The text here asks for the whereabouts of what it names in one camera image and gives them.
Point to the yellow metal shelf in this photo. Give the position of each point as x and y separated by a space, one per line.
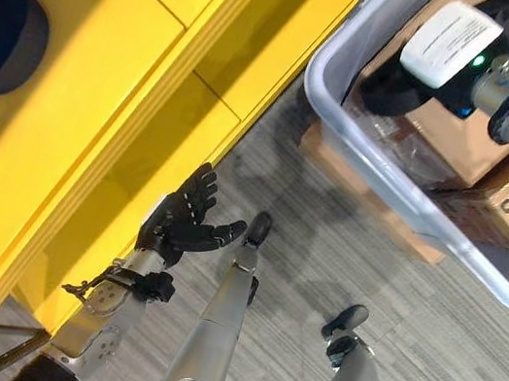
104 90

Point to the plain brown cardboard box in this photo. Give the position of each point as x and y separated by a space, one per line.
460 143

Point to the right robot hand white plate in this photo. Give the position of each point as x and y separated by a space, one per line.
450 42

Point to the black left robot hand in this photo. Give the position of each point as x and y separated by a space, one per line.
179 226

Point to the translucent plastic box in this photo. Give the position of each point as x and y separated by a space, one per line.
385 174

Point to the silver left robot leg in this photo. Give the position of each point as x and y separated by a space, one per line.
216 322

